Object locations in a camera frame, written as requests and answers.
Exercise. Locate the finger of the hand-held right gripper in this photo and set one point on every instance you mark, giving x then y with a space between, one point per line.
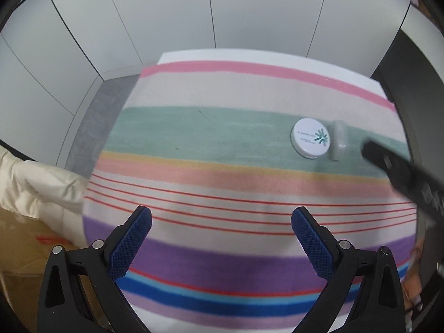
385 163

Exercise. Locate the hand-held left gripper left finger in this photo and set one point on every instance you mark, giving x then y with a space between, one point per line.
131 241

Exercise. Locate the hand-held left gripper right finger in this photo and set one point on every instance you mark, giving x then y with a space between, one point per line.
312 241

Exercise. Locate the translucent white jar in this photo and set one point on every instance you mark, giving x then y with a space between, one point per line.
338 138

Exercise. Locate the white round compact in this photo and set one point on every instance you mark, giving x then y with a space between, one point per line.
309 138

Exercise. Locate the brown cardboard box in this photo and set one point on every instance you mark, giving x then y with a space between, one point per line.
20 249

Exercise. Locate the person's right hand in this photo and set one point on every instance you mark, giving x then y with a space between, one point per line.
415 277

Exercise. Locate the cream padded armchair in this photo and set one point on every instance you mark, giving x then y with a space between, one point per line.
34 187

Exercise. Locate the striped colourful cloth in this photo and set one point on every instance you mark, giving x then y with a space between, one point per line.
222 128

